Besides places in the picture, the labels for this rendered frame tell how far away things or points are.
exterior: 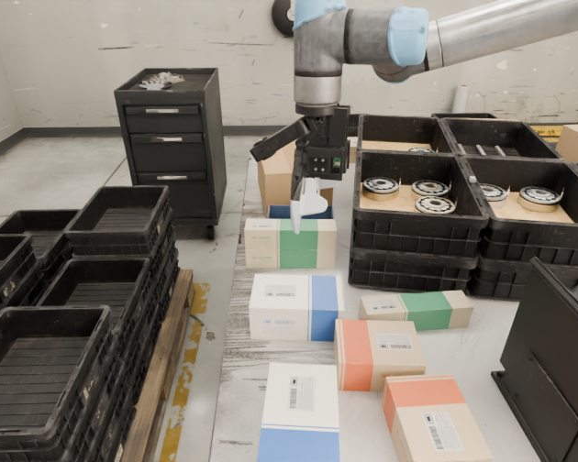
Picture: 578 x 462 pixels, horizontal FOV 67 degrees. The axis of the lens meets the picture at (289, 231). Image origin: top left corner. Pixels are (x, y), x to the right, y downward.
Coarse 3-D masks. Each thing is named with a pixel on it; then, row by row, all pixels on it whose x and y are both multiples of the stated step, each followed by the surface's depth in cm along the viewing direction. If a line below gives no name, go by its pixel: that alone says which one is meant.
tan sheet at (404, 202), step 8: (400, 192) 130; (408, 192) 130; (368, 200) 126; (392, 200) 126; (400, 200) 126; (408, 200) 126; (368, 208) 122; (376, 208) 122; (384, 208) 122; (392, 208) 122; (400, 208) 122; (408, 208) 122
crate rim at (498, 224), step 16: (464, 160) 125; (496, 160) 127; (512, 160) 126; (528, 160) 126; (544, 160) 126; (560, 160) 125; (576, 176) 117; (480, 192) 107; (496, 224) 96; (512, 224) 95; (528, 224) 94; (544, 224) 94; (560, 224) 94; (576, 224) 94
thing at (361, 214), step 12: (360, 156) 129; (420, 156) 130; (432, 156) 129; (444, 156) 129; (456, 156) 129; (360, 168) 121; (360, 180) 114; (468, 180) 114; (360, 192) 107; (480, 204) 102; (360, 216) 100; (372, 216) 99; (384, 216) 99; (396, 216) 98; (408, 216) 98; (420, 216) 97; (432, 216) 97; (444, 216) 97; (456, 216) 97; (468, 216) 97; (480, 216) 97; (480, 228) 97
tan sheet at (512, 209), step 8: (512, 192) 130; (512, 200) 126; (504, 208) 122; (512, 208) 122; (520, 208) 122; (560, 208) 122; (496, 216) 117; (504, 216) 117; (512, 216) 117; (520, 216) 117; (528, 216) 117; (536, 216) 117; (544, 216) 117; (552, 216) 117; (560, 216) 117; (568, 216) 117
